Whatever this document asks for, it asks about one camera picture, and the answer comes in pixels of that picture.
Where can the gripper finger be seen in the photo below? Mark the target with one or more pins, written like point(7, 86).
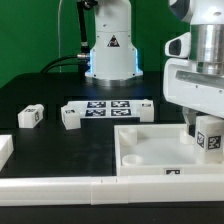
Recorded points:
point(190, 121)

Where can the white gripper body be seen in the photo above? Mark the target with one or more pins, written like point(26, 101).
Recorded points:
point(184, 86)

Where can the white square table top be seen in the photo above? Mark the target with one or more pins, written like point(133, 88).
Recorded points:
point(161, 149)

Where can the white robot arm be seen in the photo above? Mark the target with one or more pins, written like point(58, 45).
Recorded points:
point(114, 60)

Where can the white fiducial marker sheet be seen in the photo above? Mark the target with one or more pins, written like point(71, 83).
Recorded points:
point(107, 108)

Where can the white left fence block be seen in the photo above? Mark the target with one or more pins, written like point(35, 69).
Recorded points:
point(6, 149)

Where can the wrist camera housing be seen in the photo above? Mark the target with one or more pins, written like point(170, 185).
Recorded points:
point(179, 47)

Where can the white front fence rail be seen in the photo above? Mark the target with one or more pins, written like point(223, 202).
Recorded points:
point(111, 190)

